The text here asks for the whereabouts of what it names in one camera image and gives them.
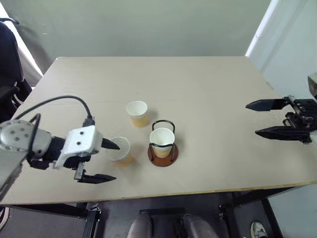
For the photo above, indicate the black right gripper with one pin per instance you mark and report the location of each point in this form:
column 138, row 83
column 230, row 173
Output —
column 303, row 114

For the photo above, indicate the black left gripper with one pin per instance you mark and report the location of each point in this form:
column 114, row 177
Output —
column 78, row 166

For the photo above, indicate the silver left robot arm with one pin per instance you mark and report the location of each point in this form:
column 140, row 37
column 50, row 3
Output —
column 15, row 141

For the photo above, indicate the white and tan paper cup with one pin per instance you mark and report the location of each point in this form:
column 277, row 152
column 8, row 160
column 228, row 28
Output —
column 121, row 153
column 161, row 143
column 137, row 114

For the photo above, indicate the dark rounded shape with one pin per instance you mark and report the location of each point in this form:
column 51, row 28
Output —
column 140, row 226
column 199, row 226

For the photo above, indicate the white sneaker with dark stripes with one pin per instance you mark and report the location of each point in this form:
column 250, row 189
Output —
column 3, row 218

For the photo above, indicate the black office chair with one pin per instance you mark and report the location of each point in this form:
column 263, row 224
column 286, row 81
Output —
column 8, row 69

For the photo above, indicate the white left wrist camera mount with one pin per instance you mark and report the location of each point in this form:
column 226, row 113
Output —
column 81, row 138

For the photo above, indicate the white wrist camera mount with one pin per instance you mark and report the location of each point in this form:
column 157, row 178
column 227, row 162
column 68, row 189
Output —
column 81, row 138
column 313, row 85

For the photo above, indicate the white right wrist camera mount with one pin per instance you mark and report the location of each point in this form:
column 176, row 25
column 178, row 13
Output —
column 313, row 85

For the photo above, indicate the black metal table frame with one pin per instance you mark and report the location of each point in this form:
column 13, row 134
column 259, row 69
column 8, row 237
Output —
column 74, row 210

